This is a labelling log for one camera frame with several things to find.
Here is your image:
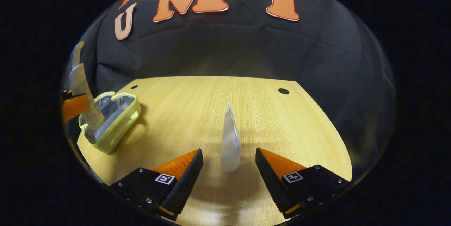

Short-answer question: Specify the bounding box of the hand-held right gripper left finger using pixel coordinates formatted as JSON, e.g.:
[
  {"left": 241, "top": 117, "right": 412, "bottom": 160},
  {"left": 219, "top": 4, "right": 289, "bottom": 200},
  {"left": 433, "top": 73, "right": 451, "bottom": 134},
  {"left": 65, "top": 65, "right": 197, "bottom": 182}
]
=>
[{"left": 111, "top": 149, "right": 204, "bottom": 221}]

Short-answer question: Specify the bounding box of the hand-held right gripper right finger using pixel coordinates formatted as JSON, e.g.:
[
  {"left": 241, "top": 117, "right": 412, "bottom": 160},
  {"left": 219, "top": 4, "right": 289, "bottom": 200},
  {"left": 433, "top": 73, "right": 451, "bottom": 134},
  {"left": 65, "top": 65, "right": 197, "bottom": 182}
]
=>
[{"left": 255, "top": 148, "right": 353, "bottom": 219}]

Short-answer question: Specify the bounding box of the white pump bottle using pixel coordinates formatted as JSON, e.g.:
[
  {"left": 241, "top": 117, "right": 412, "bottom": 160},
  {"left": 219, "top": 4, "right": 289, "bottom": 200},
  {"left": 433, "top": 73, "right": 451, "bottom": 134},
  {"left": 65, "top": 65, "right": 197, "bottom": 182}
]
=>
[{"left": 69, "top": 42, "right": 105, "bottom": 130}]

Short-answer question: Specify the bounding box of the pale yellow small suitcase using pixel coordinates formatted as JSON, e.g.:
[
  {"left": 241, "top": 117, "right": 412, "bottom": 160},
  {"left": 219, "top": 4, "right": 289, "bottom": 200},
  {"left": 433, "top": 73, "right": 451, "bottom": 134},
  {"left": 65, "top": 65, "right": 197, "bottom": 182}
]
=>
[{"left": 78, "top": 91, "right": 142, "bottom": 154}]

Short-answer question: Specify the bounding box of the white squeeze tube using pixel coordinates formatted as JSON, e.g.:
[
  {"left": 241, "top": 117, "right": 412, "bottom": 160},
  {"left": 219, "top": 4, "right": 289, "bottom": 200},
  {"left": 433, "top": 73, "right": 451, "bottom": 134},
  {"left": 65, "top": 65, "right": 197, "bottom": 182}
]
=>
[{"left": 220, "top": 102, "right": 242, "bottom": 174}]

